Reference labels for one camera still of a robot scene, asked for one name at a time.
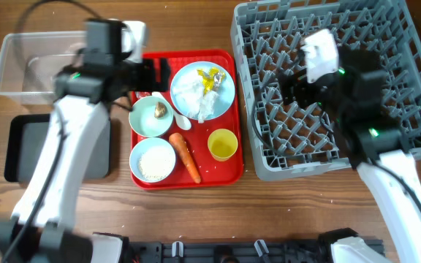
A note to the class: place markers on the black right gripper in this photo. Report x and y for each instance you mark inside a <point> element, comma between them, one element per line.
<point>301,85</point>

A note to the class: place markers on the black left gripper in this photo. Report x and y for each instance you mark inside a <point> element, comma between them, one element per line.
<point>144,82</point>

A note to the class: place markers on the brown food scrap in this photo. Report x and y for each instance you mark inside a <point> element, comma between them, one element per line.
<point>160,110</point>

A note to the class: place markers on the mint green bowl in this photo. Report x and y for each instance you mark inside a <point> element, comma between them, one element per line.
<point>142,117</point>

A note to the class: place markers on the light blue bowl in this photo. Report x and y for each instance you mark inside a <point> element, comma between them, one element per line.
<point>142,147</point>

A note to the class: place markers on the pile of white rice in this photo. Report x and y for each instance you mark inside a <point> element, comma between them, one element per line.
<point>156,163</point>

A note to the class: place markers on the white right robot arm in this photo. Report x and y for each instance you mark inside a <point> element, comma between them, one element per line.
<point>350,95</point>

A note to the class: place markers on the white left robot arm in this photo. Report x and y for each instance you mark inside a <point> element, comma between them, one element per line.
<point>110,66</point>

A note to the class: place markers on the grey dishwasher rack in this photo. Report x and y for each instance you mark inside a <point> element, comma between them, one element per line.
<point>289,141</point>

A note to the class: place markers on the red foil snack wrapper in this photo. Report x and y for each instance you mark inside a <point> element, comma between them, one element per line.
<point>142,94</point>

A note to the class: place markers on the crumpled white tissue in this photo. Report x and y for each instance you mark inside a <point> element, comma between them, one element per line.
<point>190,91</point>

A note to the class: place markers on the light blue plate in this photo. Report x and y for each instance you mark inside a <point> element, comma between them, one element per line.
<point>226,90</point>

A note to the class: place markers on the white plastic spoon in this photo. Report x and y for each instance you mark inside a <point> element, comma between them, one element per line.
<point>182,121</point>

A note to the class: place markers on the red serving tray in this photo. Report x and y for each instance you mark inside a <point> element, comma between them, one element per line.
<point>212,172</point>

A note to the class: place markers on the yellow foil wrapper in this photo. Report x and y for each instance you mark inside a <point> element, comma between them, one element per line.
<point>211,79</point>

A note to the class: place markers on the orange carrot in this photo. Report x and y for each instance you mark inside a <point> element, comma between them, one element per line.
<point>179,144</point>

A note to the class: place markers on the yellow plastic cup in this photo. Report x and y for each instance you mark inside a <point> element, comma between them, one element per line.
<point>222,144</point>

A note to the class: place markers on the clear plastic bin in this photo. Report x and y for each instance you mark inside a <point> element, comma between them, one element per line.
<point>30,61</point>

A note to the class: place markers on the black tray bin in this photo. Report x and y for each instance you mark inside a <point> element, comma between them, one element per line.
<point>26,139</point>

